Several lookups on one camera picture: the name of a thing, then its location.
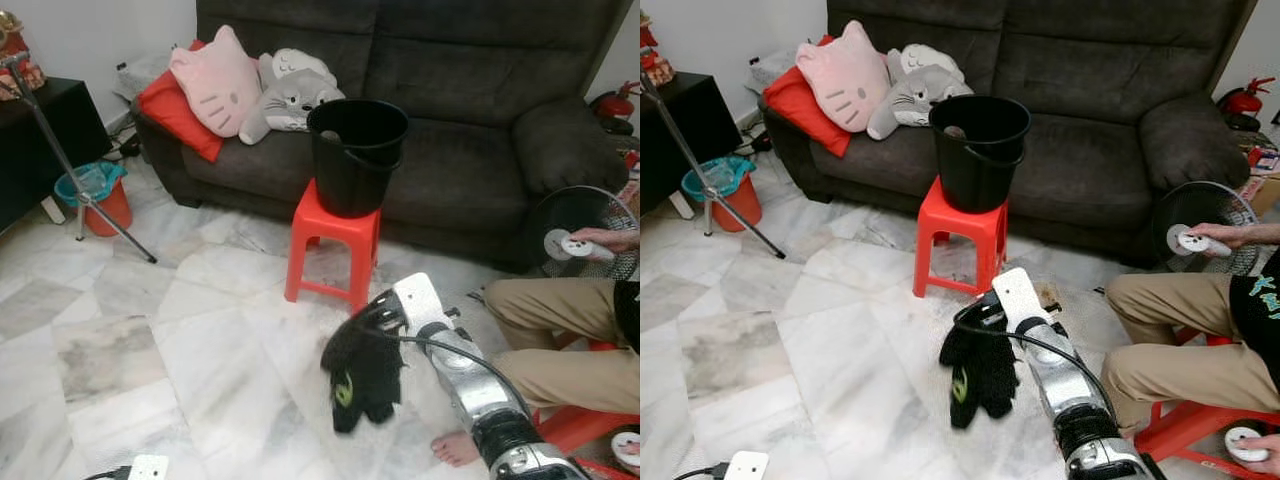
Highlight person's black shirted torso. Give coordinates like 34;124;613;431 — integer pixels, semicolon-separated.
612;280;641;353
1228;275;1280;393

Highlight dark brown fabric sofa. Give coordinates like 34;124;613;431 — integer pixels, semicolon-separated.
762;0;1257;269
133;0;633;273

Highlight person's bare foot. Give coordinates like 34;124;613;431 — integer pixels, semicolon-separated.
431;431;484;469

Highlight person's left hand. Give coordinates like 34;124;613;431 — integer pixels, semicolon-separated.
1245;432;1280;477

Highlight grey cat plush toy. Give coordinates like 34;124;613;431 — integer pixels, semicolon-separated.
238;48;347;147
866;43;975;142

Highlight silver metal clothes rack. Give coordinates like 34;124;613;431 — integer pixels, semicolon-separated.
0;55;159;265
640;70;788;260

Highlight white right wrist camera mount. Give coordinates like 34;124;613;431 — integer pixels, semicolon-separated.
392;272;454;337
992;267;1054;333

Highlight red fire extinguisher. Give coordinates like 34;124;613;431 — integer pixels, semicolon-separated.
1215;77;1277;133
590;82;641;136

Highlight red cushion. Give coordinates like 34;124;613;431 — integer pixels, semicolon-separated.
762;37;854;159
136;40;227;164

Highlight person's tan trousered legs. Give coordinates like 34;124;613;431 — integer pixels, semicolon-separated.
484;277;641;416
1100;272;1251;413

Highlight person's right hand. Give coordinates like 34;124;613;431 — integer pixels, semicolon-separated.
592;228;641;256
1190;222;1246;253

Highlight black garment with green logo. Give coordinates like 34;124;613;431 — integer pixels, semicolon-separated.
938;315;1022;431
320;312;407;435

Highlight pink cat face pillow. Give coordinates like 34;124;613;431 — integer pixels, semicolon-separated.
168;25;264;139
795;22;892;135

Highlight black TV console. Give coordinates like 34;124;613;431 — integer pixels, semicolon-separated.
0;78;113;236
640;72;744;216

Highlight red plastic stool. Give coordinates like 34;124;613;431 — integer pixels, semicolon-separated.
911;175;1010;299
1135;330;1280;467
283;178;383;315
528;340;641;480

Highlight white lace cloth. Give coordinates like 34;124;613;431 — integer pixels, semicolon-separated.
113;55;173;101
745;50;801;93

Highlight red bin with teal liner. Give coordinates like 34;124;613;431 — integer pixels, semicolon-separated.
682;155;764;232
54;161;134;239

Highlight black floor fan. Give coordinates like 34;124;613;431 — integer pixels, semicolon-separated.
1152;181;1261;278
527;186;641;283

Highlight white handheld controller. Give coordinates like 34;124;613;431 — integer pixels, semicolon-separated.
560;233;616;263
1225;426;1273;464
611;430;641;473
1178;232;1234;259

